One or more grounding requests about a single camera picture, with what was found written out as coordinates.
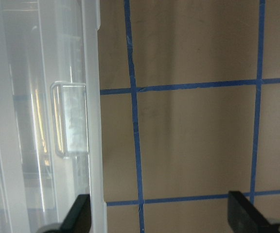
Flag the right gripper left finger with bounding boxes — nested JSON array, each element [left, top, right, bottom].
[[39, 194, 92, 233]]

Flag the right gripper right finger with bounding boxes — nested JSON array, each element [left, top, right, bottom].
[[228, 191, 280, 233]]

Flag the clear plastic box lid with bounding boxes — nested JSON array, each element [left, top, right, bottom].
[[0, 0, 107, 233]]

